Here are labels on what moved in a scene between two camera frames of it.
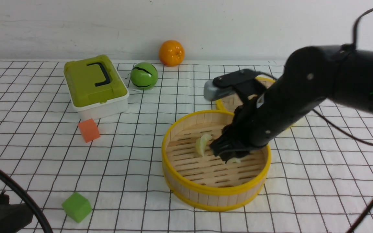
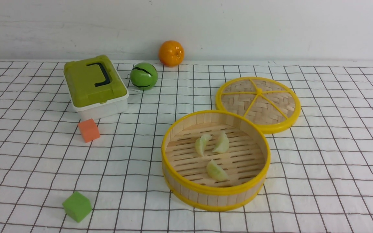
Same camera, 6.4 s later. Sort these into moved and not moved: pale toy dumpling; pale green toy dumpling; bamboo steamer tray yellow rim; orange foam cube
Moved: pale toy dumpling
Not moved: pale green toy dumpling; bamboo steamer tray yellow rim; orange foam cube
